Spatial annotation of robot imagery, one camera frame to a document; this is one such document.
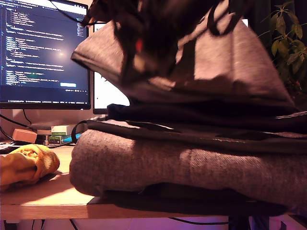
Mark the grey fabric backpack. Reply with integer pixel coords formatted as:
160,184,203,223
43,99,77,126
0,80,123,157
69,3,307,216

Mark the yellow pair of socks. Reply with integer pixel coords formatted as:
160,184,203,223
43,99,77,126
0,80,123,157
0,143,60,192

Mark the monitor with white screen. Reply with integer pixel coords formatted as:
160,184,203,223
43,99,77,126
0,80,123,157
92,18,249,115

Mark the monitor with dark code screen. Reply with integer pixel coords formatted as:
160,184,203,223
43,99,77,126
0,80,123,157
0,0,92,110

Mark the blue flat item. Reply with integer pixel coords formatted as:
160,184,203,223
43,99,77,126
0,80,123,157
62,133,82,145

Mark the white and green box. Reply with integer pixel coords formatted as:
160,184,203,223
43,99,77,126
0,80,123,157
51,125,75,137

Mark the dark green box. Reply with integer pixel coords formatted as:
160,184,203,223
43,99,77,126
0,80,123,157
48,136,70,145

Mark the green leafy houseplant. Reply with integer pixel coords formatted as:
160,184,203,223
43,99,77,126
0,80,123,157
260,1,307,96

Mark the small pink box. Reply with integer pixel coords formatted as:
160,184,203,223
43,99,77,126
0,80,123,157
12,128,38,144

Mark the black flat object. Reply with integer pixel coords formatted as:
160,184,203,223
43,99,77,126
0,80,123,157
0,141,29,155

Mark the black table leg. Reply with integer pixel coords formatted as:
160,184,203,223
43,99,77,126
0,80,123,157
227,215,250,230

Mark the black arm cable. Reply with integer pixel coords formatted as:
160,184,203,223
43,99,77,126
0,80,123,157
49,0,120,27

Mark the black cable under table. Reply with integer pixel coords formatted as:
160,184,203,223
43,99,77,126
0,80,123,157
167,217,230,226

